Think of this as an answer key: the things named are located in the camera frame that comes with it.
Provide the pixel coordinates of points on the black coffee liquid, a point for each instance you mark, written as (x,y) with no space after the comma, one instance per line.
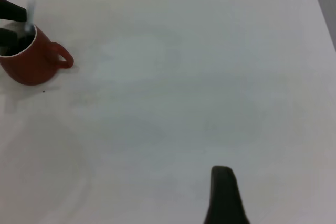
(25,43)

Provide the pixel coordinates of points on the red ceramic mug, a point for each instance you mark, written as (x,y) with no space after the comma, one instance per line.
(31,69)

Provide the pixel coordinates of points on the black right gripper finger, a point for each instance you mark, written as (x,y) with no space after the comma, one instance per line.
(224,197)

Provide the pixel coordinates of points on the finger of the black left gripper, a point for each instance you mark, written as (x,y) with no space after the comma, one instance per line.
(11,11)
(6,37)

